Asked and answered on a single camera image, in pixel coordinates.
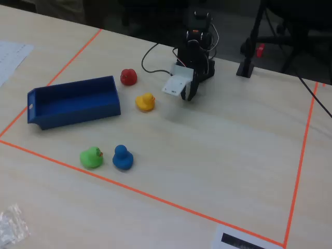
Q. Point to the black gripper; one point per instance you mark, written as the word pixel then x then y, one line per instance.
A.
pixel 193 85

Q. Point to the blue rubber duck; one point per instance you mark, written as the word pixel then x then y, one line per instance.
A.
pixel 122 158

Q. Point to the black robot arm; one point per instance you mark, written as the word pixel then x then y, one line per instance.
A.
pixel 201 22

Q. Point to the yellow rubber duck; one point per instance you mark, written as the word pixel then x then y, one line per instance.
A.
pixel 145 102

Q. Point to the red rubber duck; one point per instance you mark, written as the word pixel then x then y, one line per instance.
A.
pixel 128 77

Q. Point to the blue plastic box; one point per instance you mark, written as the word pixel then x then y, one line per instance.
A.
pixel 75 102

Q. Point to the green rubber duck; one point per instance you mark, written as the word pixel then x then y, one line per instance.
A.
pixel 90 157

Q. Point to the small black red device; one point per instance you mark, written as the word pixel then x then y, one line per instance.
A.
pixel 245 68

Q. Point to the red clamp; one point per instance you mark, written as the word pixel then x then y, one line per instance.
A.
pixel 260 50

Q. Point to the orange tape strip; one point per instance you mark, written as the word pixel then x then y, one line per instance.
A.
pixel 145 193
pixel 55 76
pixel 302 158

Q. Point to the white paper with black bar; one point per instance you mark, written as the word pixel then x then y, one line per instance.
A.
pixel 233 240

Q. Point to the white printed paper sheet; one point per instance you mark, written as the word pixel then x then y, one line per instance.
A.
pixel 10 61

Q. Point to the clear plastic bag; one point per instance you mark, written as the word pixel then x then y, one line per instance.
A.
pixel 11 227

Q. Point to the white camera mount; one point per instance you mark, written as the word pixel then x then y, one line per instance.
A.
pixel 176 81

